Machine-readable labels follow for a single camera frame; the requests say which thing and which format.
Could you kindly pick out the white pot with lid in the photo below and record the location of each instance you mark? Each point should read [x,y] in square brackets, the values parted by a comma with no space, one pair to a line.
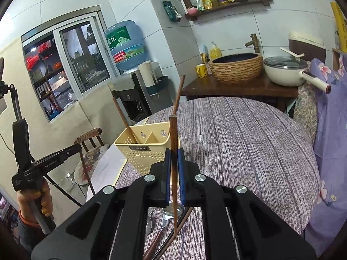
[291,70]

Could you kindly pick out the purple striped tablecloth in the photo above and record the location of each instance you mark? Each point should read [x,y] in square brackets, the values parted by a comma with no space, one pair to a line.
[238,141]

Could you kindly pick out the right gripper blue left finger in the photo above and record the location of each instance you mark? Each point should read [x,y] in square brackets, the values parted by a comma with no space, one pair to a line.
[112,224]

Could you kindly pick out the yellow package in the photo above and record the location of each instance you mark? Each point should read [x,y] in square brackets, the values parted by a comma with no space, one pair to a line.
[341,26]

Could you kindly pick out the purple floral cloth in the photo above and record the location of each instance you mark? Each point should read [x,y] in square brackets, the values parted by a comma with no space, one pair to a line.
[329,214]

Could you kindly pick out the wooden chair with cushion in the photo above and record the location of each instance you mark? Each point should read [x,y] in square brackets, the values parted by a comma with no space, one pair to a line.
[92,150]

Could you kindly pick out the dark wooden counter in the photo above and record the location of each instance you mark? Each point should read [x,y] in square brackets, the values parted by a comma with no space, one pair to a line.
[260,89]

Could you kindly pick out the beige plastic utensil holder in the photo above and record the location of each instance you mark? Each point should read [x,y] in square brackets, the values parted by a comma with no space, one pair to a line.
[146,146]

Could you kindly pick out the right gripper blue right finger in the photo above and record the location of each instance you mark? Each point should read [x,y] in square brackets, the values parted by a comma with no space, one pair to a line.
[236,223]

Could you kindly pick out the metal spoon wooden handle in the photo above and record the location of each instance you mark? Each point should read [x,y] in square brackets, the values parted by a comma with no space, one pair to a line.
[168,214]

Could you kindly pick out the water dispenser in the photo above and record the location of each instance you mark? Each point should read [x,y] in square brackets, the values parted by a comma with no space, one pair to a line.
[138,100]

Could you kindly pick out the green hanging packet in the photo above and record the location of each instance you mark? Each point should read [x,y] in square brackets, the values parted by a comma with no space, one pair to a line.
[171,11]

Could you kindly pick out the yellow mug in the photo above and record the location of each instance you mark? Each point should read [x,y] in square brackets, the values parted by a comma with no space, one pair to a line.
[201,70]

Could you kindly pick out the sliding glass window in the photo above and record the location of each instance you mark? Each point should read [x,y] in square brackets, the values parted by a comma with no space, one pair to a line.
[67,60]

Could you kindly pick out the brass faucet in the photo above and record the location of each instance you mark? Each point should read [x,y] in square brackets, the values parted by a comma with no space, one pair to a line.
[253,42]

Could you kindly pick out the left hand orange glove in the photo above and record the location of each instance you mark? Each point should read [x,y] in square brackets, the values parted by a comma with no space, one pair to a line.
[28,198]

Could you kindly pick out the blue water jug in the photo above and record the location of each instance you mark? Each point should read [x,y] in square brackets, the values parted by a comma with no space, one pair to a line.
[126,43]

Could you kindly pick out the yellow soap bottle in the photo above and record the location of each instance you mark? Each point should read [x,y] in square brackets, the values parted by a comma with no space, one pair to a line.
[215,52]

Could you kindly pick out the woven basin sink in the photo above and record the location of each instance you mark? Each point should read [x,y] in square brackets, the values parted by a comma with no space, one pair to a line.
[237,68]

